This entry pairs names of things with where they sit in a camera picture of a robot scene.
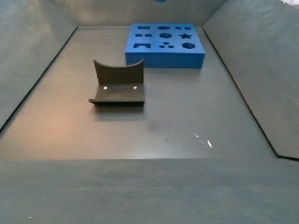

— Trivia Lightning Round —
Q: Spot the blue shape sorter block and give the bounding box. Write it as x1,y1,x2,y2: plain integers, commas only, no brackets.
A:
125,23,205,68

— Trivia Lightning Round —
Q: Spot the black curved holder bracket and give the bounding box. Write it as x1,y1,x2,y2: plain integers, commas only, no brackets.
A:
88,60,145,105

